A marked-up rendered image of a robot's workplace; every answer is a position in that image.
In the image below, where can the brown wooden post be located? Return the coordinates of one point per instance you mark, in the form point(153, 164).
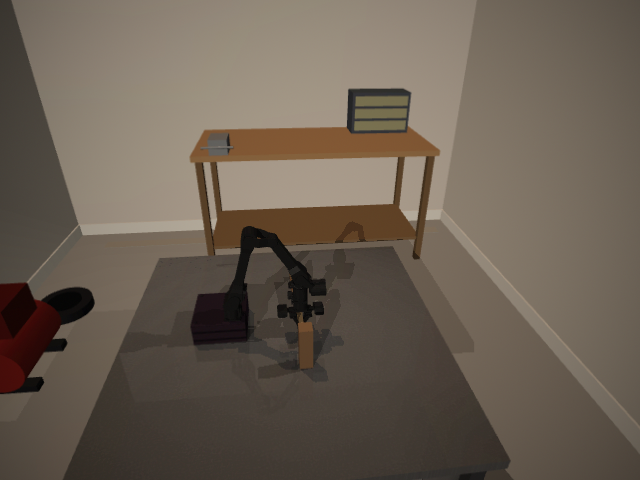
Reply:
point(305, 345)

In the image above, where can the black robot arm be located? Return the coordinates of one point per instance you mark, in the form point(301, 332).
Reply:
point(301, 279)

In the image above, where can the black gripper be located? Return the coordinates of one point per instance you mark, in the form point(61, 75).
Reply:
point(300, 305)

